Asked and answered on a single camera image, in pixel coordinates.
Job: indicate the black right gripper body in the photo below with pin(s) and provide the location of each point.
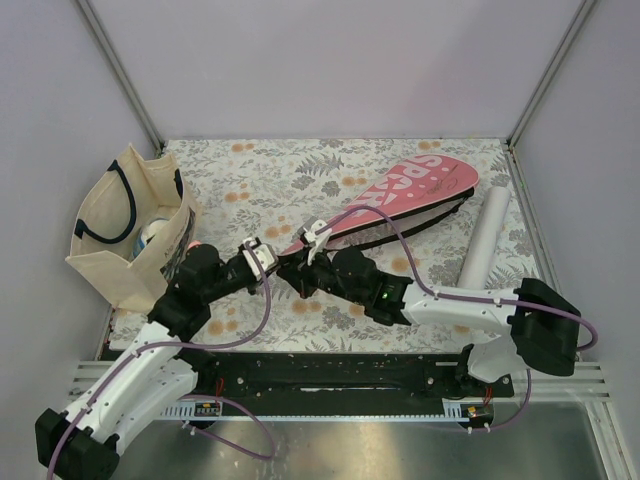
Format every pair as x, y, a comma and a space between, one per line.
319, 275

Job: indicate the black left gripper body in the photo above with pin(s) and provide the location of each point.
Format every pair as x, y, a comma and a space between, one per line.
238, 278

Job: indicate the pink racket cover bag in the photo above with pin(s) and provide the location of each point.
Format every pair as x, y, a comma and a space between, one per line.
416, 193

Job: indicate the white shuttlecock tube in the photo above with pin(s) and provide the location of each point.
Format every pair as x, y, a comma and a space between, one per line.
476, 267

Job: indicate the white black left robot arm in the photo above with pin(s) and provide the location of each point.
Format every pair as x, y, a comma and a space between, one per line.
162, 365

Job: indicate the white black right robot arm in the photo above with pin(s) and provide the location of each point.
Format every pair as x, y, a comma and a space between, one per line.
535, 327

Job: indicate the floral table mat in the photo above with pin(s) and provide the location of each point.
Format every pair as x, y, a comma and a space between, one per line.
269, 188

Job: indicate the white blue item in tote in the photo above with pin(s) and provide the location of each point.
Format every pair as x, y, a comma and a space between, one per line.
146, 234

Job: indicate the cream canvas tote bag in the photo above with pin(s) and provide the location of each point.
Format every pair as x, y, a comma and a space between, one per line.
132, 192

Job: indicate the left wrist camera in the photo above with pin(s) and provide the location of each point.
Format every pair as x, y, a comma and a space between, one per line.
260, 257

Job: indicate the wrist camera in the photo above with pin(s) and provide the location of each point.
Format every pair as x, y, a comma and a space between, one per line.
314, 234
260, 257

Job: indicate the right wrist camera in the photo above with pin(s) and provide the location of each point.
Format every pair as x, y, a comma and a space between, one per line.
314, 234

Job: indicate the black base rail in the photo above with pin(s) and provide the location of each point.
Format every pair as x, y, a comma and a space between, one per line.
343, 384

